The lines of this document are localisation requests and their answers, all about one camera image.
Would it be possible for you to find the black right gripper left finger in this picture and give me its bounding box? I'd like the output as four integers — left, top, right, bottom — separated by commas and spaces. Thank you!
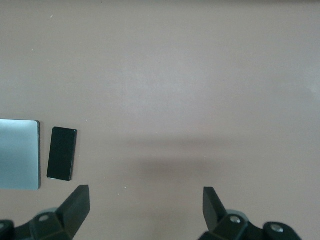
55, 184, 91, 240

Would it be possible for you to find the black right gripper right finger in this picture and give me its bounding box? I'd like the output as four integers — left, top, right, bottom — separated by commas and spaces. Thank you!
202, 186, 228, 234

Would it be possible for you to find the black smartphone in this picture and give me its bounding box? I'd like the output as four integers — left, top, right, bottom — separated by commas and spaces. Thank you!
46, 126, 78, 182

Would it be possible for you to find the silver closed laptop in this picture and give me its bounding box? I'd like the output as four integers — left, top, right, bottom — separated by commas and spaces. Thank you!
0, 119, 41, 191

